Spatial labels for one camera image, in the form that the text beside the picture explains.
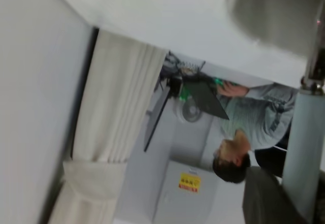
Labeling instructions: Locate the wire rack with clutter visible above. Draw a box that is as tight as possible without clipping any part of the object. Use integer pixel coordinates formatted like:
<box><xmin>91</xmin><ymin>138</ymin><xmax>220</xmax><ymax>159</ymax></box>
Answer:
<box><xmin>161</xmin><ymin>51</ymin><xmax>207</xmax><ymax>82</ymax></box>

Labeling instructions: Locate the yellow warning sticker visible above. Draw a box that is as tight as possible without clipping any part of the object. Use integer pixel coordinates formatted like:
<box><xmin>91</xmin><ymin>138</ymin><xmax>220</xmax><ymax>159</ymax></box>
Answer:
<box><xmin>178</xmin><ymin>172</ymin><xmax>202</xmax><ymax>193</ymax></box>

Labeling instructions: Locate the dark grey ceramic mug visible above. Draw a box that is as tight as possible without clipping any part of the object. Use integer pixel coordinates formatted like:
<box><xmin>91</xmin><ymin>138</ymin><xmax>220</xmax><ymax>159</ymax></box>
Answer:
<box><xmin>225</xmin><ymin>0</ymin><xmax>325</xmax><ymax>58</ymax></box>

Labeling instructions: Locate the black slanted stand pole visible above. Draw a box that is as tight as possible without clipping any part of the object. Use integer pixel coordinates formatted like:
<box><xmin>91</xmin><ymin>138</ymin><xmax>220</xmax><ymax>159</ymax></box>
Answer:
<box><xmin>143</xmin><ymin>80</ymin><xmax>184</xmax><ymax>153</ymax></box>

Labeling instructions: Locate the black open laptop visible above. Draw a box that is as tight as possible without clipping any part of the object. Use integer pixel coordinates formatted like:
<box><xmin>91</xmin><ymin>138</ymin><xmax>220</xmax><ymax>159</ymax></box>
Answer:
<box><xmin>181</xmin><ymin>74</ymin><xmax>230</xmax><ymax>121</ymax></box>

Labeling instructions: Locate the cream fabric curtain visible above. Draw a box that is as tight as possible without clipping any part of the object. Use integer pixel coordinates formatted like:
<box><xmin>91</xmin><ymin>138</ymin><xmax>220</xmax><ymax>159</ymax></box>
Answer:
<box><xmin>47</xmin><ymin>27</ymin><xmax>169</xmax><ymax>224</ymax></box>

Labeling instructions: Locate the metal spoon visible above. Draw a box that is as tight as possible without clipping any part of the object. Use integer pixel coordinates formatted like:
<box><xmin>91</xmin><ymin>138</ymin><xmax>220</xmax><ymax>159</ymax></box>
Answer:
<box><xmin>280</xmin><ymin>13</ymin><xmax>325</xmax><ymax>224</ymax></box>

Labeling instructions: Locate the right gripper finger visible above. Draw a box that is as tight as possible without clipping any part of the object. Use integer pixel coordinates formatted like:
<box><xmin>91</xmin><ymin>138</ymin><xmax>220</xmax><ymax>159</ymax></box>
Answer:
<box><xmin>242</xmin><ymin>166</ymin><xmax>308</xmax><ymax>224</ymax></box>

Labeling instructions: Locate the person in grey shirt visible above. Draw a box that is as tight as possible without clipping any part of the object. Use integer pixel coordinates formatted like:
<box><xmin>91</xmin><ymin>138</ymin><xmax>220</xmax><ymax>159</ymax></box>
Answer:
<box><xmin>211</xmin><ymin>80</ymin><xmax>298</xmax><ymax>185</ymax></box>

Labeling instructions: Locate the grey metal cabinet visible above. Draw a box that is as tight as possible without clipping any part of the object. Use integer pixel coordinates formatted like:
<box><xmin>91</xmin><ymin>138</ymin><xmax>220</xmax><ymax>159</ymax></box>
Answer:
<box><xmin>151</xmin><ymin>159</ymin><xmax>246</xmax><ymax>224</ymax></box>

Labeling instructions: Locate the white round fan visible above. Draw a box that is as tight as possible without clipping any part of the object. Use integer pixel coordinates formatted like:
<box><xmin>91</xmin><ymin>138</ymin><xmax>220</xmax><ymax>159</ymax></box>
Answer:
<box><xmin>174</xmin><ymin>99</ymin><xmax>204</xmax><ymax>123</ymax></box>

